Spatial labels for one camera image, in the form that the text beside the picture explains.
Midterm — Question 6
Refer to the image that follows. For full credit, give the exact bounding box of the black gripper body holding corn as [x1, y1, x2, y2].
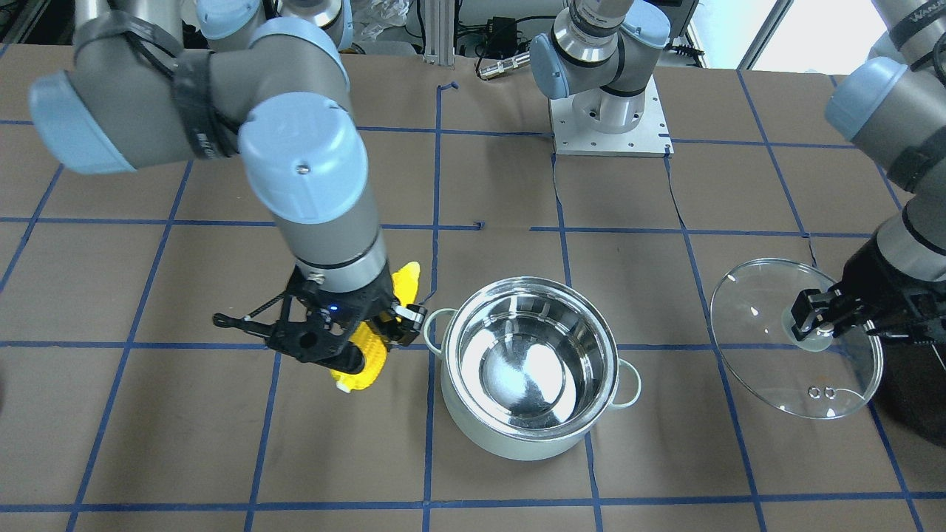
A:
[268, 266, 396, 364]

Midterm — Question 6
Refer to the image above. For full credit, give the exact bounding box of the black gripper body holding lid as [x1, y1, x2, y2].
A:
[843, 236, 945, 447]

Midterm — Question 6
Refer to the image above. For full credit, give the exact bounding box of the yellow corn cob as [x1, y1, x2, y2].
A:
[330, 262, 422, 393]

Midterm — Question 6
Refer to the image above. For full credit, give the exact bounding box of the glass pot lid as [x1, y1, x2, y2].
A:
[709, 257, 884, 420]

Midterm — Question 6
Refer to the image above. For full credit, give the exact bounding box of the pale green steel pot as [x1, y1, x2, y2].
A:
[421, 276, 643, 461]

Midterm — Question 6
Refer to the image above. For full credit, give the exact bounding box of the black zip tie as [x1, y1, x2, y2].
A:
[211, 290, 290, 338]

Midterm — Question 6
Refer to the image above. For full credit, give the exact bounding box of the silver metal connector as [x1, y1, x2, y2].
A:
[477, 53, 530, 81]

